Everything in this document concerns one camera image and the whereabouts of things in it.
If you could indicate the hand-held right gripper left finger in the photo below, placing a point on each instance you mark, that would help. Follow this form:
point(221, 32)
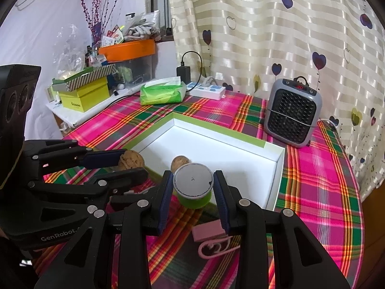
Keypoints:
point(166, 204)

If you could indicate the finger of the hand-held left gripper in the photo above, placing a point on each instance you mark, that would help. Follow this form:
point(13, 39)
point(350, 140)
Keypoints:
point(120, 179)
point(103, 158)

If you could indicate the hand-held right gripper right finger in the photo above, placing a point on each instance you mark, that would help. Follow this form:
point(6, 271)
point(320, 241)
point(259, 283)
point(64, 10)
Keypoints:
point(222, 204)

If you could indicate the brown walnut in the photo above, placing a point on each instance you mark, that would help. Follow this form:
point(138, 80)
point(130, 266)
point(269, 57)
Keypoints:
point(180, 162)
point(132, 159)

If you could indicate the pink clip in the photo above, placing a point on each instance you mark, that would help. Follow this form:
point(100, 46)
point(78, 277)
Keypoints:
point(207, 231)

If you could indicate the green cup with white lid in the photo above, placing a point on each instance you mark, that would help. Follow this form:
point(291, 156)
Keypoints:
point(192, 183)

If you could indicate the white box with green rim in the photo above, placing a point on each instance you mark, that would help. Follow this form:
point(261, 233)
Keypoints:
point(228, 162)

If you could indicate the yellow-green cardboard box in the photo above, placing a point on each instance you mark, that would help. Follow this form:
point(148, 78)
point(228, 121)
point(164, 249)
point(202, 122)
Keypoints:
point(87, 96)

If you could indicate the clear plastic bag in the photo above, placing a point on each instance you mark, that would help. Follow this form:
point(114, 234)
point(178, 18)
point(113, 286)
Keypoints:
point(67, 54)

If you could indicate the striped box lid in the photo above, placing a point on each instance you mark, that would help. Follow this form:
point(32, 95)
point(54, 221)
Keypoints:
point(90, 76)

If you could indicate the green tissue pack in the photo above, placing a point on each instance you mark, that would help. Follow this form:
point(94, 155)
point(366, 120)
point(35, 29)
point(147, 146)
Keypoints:
point(162, 94)

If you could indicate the pink green plaid tablecloth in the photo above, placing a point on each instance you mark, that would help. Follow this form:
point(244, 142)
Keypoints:
point(315, 186)

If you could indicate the clear bin with orange lid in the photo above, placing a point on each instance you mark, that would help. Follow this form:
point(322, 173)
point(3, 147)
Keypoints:
point(129, 51)

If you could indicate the grey portable heater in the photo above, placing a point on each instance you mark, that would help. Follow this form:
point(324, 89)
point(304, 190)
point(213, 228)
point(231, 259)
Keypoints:
point(290, 117)

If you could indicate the white blue power strip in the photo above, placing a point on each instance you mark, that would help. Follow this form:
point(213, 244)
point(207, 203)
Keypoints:
point(207, 91)

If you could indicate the purple decorative branches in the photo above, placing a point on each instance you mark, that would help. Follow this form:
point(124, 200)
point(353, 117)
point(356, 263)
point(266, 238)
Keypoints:
point(96, 30)

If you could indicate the black charger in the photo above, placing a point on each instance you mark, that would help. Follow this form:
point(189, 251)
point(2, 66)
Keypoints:
point(183, 73)

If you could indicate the pile of colourful cards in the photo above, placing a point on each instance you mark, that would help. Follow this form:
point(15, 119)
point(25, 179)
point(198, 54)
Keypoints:
point(112, 37)

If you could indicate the white work gloves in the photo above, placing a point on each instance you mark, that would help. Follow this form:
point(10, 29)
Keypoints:
point(138, 31)

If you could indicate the clear plastic packet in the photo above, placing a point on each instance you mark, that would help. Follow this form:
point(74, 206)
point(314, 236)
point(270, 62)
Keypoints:
point(152, 18)

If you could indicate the cream striped heart curtain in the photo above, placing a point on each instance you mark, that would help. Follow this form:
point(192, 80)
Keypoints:
point(270, 36)

